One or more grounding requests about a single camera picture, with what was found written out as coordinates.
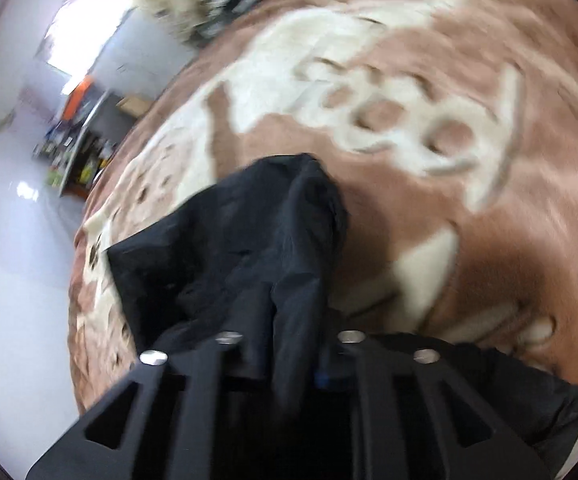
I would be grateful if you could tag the dark cluttered shelf unit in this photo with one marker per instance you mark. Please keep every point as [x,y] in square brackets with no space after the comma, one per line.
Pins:
[81,143]

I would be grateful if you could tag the black puffer jacket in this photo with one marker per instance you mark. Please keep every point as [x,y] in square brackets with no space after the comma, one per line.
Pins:
[255,254]

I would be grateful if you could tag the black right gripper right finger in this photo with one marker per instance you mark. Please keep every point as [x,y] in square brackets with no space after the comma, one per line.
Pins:
[390,414]

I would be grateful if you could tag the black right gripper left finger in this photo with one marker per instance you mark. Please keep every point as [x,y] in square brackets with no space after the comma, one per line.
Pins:
[157,422]

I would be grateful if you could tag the brown cream plush blanket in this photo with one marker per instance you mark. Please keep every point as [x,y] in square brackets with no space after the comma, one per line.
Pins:
[451,129]

